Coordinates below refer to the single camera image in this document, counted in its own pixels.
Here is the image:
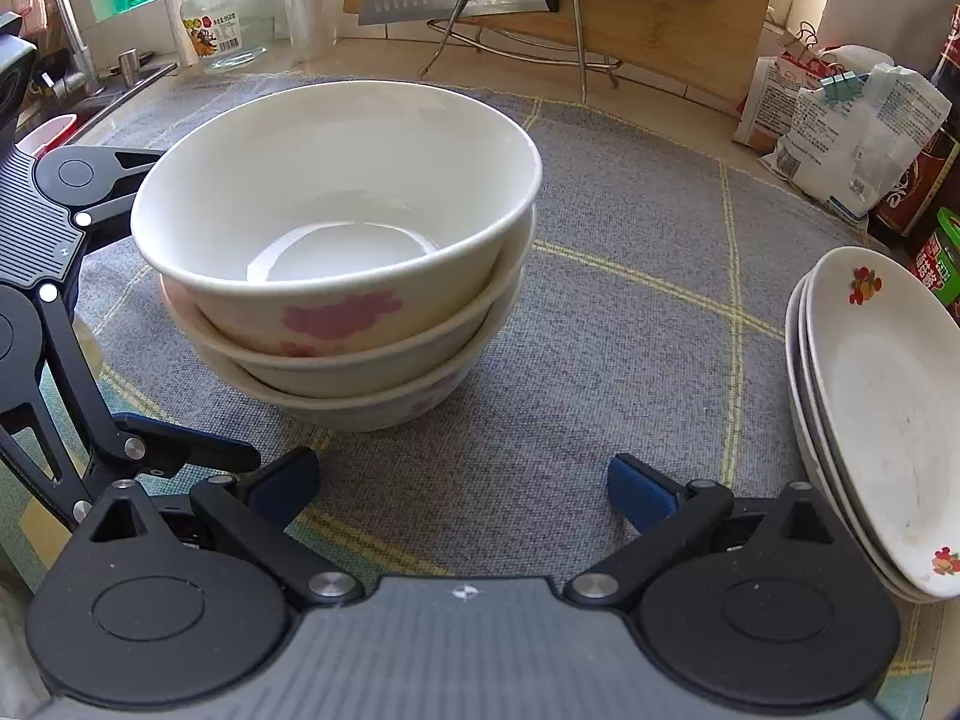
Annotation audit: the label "white plate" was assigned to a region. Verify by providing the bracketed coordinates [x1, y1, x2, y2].
[799, 278, 926, 593]
[784, 277, 934, 603]

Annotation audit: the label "white bowl pink flowers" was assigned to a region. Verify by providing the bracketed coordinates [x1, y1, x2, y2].
[130, 80, 542, 356]

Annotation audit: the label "white plate fruit print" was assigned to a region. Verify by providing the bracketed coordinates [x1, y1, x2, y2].
[805, 247, 958, 600]

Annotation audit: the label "chrome sink faucet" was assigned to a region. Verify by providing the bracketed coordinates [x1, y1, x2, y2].
[24, 0, 179, 111]

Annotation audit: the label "glass jar with label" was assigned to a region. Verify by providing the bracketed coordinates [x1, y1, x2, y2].
[181, 0, 275, 73]

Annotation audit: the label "grey checked table mat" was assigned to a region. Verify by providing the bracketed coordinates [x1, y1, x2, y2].
[13, 70, 947, 720]

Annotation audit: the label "green lid jar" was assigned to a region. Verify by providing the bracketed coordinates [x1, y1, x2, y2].
[910, 208, 960, 322]

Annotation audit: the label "dark sauce bottle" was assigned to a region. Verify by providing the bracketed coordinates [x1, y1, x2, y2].
[869, 7, 958, 245]

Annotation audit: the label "white plastic food bag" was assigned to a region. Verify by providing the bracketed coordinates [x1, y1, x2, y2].
[761, 64, 952, 223]

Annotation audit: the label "clipped paper food bag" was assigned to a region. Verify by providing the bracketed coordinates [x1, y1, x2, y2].
[732, 21, 835, 154]

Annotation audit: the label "bamboo cutting board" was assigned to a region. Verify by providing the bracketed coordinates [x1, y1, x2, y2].
[343, 0, 768, 104]

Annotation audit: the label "metal wire rack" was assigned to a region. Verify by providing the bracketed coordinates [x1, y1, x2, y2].
[416, 0, 623, 104]

